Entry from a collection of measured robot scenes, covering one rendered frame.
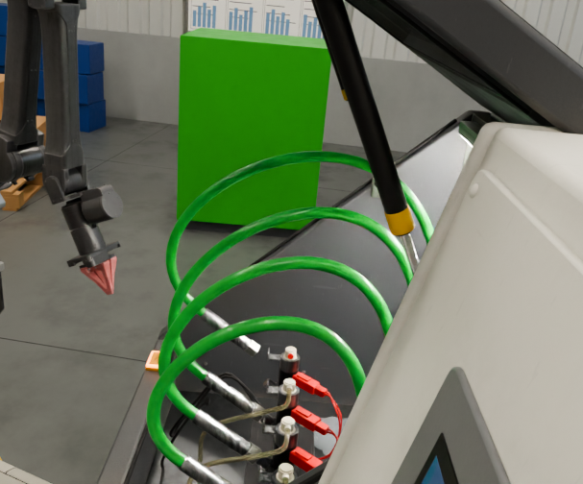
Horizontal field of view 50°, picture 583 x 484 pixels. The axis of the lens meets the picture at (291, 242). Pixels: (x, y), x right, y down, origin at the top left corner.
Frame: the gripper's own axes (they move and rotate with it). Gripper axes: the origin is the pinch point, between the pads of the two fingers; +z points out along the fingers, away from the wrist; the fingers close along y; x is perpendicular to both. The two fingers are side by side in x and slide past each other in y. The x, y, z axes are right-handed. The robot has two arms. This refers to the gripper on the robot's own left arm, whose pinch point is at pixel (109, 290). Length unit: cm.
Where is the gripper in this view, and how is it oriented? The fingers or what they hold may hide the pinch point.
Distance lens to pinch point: 138.8
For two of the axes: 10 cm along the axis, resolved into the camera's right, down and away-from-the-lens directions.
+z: 3.2, 9.3, 1.8
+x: -8.7, 2.0, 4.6
